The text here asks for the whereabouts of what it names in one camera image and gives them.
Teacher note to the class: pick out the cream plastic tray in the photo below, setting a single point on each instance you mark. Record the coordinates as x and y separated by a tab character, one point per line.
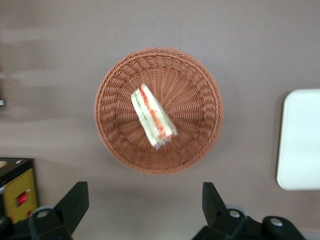
300	140

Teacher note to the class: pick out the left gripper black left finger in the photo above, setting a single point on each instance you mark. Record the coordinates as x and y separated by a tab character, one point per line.
67	212

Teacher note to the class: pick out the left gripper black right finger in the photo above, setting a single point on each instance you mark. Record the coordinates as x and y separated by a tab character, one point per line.
215	212

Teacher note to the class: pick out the brown wicker basket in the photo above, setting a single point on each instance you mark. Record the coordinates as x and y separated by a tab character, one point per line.
190	110

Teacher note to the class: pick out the triangle sandwich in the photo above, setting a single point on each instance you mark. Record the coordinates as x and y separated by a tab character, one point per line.
152	115

